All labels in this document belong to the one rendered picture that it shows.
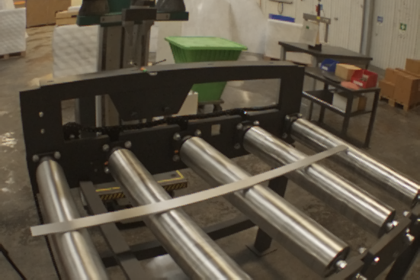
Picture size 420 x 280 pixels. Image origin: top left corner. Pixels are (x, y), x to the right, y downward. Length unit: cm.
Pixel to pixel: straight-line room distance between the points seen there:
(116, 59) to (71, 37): 250
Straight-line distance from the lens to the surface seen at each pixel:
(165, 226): 90
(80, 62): 468
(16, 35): 920
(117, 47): 217
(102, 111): 221
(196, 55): 381
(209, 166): 122
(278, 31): 799
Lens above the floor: 146
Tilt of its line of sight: 22 degrees down
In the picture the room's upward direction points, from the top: 4 degrees clockwise
